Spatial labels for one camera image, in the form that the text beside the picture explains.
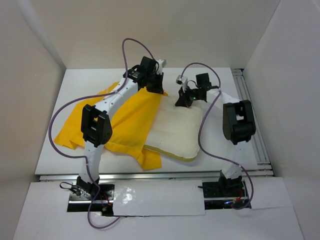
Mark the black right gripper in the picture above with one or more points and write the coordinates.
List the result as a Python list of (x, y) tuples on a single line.
[(183, 100)]

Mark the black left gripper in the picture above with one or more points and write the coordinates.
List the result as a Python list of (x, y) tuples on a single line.
[(158, 89)]

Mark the cream white pillow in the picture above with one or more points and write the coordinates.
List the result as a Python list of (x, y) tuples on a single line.
[(175, 129)]

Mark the yellow printed pillowcase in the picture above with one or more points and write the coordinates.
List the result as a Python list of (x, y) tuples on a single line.
[(130, 128)]

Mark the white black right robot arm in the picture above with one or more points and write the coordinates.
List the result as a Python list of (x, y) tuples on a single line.
[(238, 127)]

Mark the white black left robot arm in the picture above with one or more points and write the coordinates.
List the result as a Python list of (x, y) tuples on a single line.
[(96, 119)]

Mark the white cover sheet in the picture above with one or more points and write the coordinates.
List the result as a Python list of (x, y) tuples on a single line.
[(148, 198)]

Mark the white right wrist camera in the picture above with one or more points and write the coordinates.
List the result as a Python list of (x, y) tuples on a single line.
[(182, 81)]

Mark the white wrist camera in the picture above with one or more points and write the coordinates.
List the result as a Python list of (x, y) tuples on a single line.
[(160, 64), (182, 81)]

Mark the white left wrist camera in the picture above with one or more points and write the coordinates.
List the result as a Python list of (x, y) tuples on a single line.
[(160, 64)]

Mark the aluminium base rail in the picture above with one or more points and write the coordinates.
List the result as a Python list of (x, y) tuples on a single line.
[(214, 196)]

